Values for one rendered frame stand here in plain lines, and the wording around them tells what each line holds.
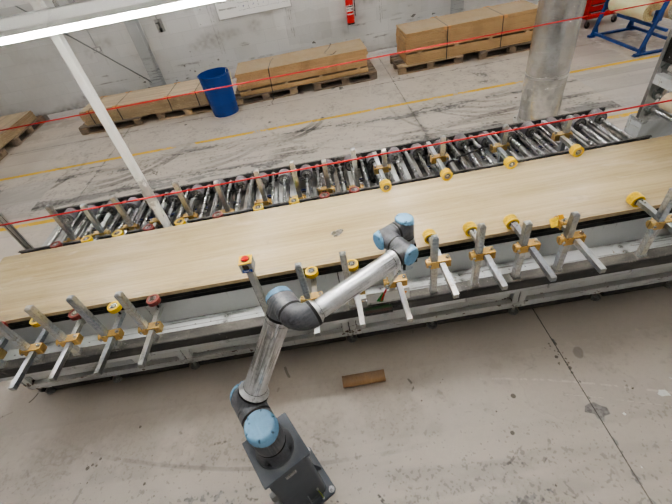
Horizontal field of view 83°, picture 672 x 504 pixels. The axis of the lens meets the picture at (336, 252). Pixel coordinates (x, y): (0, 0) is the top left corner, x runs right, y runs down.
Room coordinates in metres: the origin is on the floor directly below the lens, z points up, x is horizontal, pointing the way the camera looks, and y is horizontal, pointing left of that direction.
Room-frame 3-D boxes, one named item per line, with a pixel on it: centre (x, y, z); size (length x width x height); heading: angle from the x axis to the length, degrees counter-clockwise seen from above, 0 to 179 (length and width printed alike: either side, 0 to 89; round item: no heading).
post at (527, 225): (1.45, -1.03, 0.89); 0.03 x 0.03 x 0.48; 88
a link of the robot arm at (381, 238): (1.34, -0.26, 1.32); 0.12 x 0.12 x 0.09; 26
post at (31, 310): (1.57, 1.72, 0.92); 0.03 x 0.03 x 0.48; 88
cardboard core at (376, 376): (1.36, -0.01, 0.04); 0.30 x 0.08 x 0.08; 88
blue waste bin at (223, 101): (7.14, 1.43, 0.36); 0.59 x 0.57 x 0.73; 177
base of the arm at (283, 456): (0.79, 0.49, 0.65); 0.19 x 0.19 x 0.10
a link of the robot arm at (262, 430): (0.79, 0.50, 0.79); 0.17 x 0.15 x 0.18; 26
